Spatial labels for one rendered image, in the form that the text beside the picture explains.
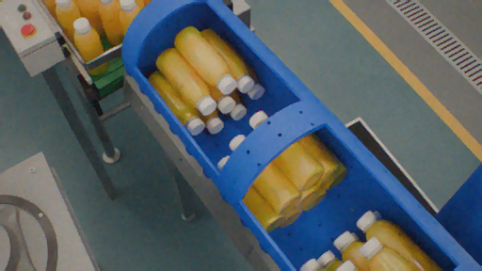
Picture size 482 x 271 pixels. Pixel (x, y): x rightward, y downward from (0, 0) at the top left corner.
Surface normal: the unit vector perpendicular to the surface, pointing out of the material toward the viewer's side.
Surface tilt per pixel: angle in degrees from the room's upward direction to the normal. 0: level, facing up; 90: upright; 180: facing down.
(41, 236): 5
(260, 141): 25
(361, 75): 0
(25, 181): 5
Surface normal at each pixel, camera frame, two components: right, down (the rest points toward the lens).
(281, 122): -0.06, -0.49
